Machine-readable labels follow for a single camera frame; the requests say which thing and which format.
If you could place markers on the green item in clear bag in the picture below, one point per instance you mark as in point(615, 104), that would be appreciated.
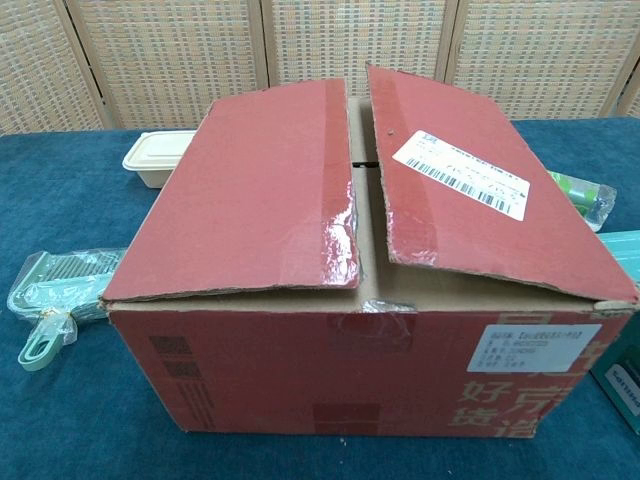
point(585, 200)

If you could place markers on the beige lidded food container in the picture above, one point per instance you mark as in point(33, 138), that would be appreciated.
point(145, 162)

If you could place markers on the large red cardboard box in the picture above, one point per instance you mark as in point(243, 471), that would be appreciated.
point(260, 200)

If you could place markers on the blue felt table cover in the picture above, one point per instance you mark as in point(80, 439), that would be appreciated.
point(50, 210)

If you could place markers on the woven folding screen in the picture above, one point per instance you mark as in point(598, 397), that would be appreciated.
point(170, 60)

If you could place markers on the teal product carton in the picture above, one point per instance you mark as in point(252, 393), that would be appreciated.
point(622, 395)

